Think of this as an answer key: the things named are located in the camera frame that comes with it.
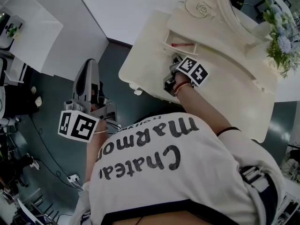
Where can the white power strip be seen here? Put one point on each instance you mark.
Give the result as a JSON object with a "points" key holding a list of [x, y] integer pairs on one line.
{"points": [[73, 179]]}

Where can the blue and white flower bouquet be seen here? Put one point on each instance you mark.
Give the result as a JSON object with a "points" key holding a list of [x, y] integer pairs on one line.
{"points": [[282, 39]]}

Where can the black elastic band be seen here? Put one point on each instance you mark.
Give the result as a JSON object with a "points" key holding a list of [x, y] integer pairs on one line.
{"points": [[228, 129]]}

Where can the cream dressing table drawer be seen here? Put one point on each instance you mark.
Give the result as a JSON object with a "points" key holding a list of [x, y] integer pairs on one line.
{"points": [[185, 49]]}

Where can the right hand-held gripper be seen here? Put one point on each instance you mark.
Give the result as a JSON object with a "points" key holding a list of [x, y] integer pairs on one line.
{"points": [[192, 69]]}

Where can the person's left forearm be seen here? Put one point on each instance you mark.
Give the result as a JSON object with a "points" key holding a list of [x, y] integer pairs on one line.
{"points": [[95, 149]]}

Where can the person's right forearm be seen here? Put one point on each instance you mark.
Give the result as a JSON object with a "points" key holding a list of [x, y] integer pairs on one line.
{"points": [[201, 109]]}

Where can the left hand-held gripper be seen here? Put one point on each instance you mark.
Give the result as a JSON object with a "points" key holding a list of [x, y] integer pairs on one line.
{"points": [[78, 126]]}

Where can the red slim stick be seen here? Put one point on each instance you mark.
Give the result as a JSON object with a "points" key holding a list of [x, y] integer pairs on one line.
{"points": [[181, 44]]}

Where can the white printed t-shirt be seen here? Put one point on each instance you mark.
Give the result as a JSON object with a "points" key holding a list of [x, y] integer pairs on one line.
{"points": [[164, 172]]}

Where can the cream dressing table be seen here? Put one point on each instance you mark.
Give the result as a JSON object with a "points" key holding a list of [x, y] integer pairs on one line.
{"points": [[222, 62]]}

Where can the thin gold bangle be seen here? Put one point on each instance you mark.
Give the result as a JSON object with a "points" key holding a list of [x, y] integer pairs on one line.
{"points": [[100, 132]]}

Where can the white shoe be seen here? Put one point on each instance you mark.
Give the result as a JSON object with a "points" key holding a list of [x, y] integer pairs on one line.
{"points": [[35, 165]]}

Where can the white floor socket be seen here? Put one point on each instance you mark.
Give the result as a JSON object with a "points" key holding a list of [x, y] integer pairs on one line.
{"points": [[33, 90], [38, 101]]}

